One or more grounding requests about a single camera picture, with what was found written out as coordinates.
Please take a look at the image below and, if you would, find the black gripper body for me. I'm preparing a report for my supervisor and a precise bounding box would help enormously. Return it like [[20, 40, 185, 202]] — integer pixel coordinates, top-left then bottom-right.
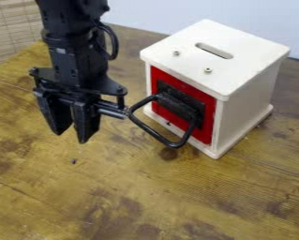
[[29, 67, 128, 119]]

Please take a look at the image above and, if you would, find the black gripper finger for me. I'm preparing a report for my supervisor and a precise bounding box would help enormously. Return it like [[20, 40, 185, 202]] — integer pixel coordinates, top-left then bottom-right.
[[33, 90, 72, 135], [69, 101, 100, 143]]

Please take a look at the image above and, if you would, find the black metal drawer handle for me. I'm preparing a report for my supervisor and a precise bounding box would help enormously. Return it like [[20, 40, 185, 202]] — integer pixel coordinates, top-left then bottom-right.
[[128, 91, 205, 148]]

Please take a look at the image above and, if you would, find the red drawer front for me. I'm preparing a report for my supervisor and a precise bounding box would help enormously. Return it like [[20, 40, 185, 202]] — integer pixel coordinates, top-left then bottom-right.
[[149, 67, 216, 144]]

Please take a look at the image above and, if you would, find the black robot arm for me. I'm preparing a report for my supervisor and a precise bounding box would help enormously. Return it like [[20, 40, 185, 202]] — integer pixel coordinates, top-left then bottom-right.
[[29, 0, 128, 143]]

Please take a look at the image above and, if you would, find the white wooden box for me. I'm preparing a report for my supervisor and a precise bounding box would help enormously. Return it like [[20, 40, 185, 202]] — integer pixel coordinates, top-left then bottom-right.
[[140, 20, 289, 158]]

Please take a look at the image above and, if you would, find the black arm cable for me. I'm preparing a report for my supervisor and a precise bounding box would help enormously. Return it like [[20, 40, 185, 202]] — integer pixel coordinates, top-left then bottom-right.
[[92, 22, 120, 62]]

